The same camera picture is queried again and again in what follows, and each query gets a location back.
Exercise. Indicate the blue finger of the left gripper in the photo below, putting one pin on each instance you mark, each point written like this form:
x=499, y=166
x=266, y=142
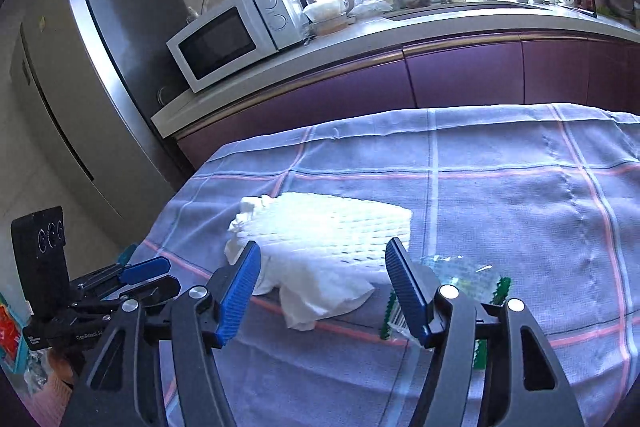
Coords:
x=144, y=271

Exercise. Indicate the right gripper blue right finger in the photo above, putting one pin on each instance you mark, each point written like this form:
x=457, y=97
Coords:
x=441, y=323

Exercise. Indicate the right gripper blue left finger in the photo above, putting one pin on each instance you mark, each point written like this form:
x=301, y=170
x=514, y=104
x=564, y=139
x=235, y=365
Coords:
x=204, y=319

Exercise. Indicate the green clear plastic wrapper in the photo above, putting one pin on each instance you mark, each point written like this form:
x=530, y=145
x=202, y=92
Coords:
x=479, y=281

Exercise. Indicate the teal plastic trash bin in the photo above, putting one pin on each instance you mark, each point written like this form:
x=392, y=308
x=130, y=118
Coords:
x=124, y=258

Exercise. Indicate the purple kitchen base cabinets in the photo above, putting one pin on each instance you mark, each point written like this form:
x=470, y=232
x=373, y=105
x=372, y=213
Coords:
x=526, y=69

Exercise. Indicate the red packet on floor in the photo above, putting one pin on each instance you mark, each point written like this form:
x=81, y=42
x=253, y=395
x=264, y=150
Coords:
x=13, y=346

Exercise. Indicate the silver refrigerator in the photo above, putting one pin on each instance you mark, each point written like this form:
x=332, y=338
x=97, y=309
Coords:
x=89, y=76

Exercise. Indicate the white microwave oven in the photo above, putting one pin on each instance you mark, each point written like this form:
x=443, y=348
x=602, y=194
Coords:
x=235, y=35

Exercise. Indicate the black left camera box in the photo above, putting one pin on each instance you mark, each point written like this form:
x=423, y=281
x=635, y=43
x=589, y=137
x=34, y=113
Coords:
x=38, y=241

